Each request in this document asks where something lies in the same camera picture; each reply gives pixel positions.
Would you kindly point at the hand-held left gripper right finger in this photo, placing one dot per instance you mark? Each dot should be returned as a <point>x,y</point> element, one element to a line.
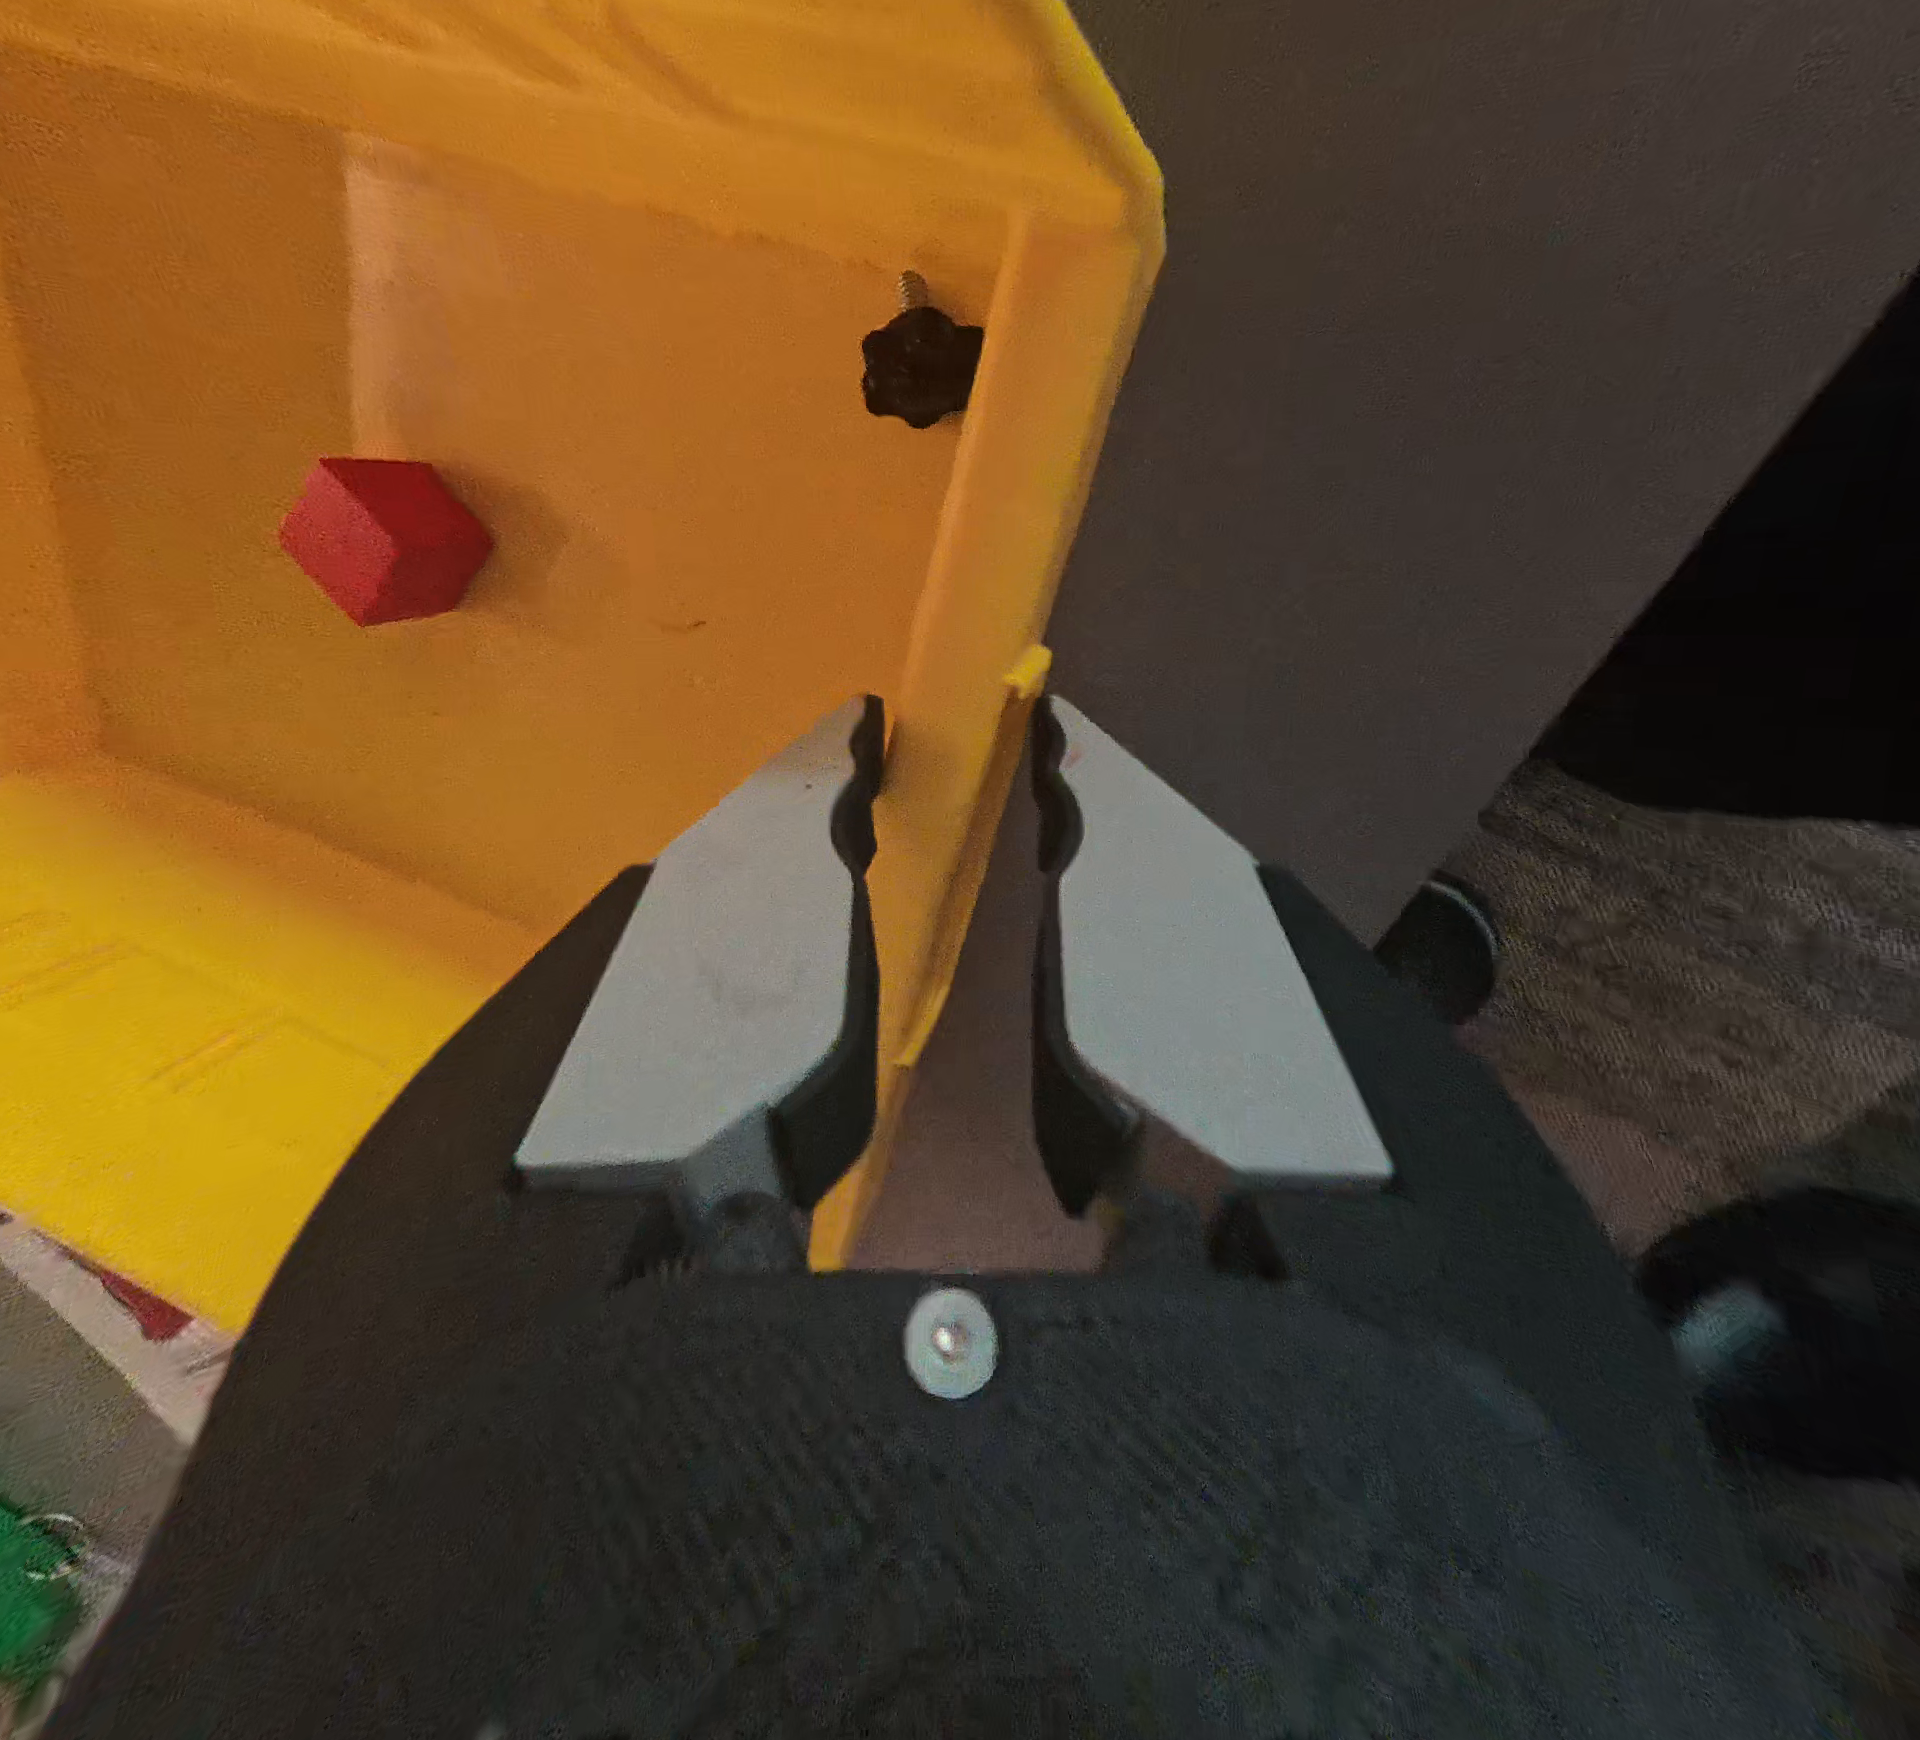
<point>1201,990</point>

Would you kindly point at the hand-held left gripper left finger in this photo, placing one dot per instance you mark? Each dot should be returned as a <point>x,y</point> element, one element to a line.
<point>705,990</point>

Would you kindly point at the yellow plastic bin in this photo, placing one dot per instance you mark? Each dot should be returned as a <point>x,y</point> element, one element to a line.
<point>674,495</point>

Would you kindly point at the red cube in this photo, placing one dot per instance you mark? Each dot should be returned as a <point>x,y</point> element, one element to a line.
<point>383,540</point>

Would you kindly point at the black caster wheel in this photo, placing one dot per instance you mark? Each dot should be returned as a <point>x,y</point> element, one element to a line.
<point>1440,953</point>

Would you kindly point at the small red item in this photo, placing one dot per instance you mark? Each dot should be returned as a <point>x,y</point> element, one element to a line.
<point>143,1304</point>

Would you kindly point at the black knob screw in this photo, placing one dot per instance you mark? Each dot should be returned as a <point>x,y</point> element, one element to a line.
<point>915,369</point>

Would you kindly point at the black rounded item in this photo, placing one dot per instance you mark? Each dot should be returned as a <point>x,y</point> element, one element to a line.
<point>1800,1334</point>

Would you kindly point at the green plastic item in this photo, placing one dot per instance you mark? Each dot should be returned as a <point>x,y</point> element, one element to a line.
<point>23,1604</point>

